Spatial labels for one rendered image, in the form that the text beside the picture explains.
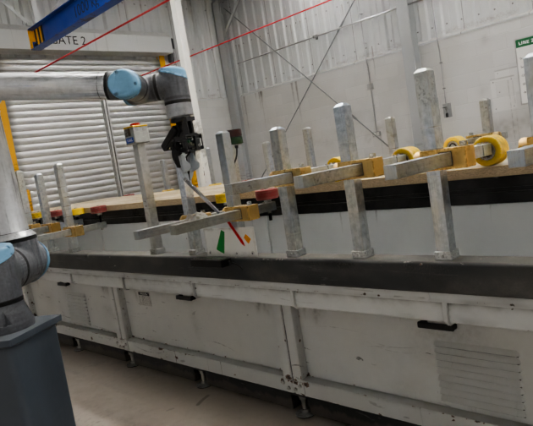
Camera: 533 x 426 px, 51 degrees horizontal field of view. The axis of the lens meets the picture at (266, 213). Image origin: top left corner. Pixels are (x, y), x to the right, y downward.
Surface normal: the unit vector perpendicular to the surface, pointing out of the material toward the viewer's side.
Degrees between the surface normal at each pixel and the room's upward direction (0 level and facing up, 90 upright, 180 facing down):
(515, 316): 90
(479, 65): 90
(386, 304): 90
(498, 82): 90
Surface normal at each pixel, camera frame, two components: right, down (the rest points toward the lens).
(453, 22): -0.69, 0.18
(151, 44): 0.70, -0.04
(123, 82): 0.03, 0.11
